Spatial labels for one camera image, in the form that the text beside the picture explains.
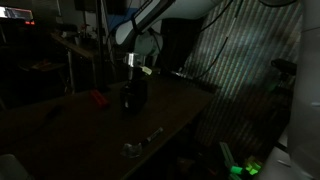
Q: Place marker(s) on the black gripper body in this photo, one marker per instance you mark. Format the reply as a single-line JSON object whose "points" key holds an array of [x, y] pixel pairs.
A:
{"points": [[131, 74]]}

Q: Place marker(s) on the black box container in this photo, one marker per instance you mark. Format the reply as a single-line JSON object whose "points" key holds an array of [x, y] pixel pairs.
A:
{"points": [[134, 98]]}

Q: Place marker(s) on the small metal object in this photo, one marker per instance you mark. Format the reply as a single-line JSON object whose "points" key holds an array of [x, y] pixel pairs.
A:
{"points": [[131, 150]]}

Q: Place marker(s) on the glowing green object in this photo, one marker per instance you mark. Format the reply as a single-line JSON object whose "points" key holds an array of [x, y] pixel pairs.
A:
{"points": [[246, 168]]}

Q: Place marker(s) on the red block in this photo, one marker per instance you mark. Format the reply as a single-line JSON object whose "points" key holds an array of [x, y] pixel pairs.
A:
{"points": [[99, 98]]}

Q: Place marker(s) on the black upright stand pole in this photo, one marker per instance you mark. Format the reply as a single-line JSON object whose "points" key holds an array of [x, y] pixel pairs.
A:
{"points": [[98, 43]]}

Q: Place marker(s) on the dark marker pen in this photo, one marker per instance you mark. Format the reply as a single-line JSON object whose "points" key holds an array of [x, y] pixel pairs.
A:
{"points": [[53, 112]]}

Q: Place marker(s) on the lit monitor screen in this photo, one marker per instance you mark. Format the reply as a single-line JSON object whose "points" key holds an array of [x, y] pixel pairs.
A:
{"points": [[16, 14]]}

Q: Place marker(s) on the white cup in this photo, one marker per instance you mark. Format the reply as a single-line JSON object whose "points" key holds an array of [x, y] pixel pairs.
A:
{"points": [[11, 166]]}

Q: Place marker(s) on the yellowish wrist camera box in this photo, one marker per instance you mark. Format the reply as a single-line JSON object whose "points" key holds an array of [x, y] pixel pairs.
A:
{"points": [[145, 70]]}

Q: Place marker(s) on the black camera on stand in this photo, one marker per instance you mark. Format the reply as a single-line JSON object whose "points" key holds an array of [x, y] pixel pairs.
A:
{"points": [[283, 66]]}

